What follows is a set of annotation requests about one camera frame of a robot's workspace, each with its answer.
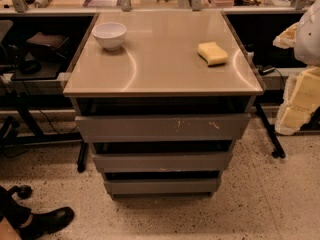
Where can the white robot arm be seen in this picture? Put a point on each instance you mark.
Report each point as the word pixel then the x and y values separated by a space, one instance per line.
pixel 307 47

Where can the grey drawer cabinet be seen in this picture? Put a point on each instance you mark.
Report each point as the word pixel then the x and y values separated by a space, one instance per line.
pixel 158 71

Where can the yellow sponge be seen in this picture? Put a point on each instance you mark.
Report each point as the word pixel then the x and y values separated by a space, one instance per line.
pixel 212 53

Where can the black power adapter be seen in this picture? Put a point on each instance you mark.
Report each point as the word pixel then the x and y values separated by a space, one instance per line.
pixel 265 70

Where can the white ceramic bowl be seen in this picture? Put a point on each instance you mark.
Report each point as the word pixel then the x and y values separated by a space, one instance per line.
pixel 110 35

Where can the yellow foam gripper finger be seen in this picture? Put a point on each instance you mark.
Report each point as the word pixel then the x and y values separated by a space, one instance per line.
pixel 287 39
pixel 300 100

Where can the black leather shoe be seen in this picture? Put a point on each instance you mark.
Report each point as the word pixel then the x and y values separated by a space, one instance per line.
pixel 38 225

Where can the grey drawer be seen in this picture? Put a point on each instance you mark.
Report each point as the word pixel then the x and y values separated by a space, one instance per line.
pixel 162 187
pixel 162 128
pixel 161 162

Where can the black chair caster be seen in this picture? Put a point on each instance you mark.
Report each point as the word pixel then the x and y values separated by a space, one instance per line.
pixel 23 191

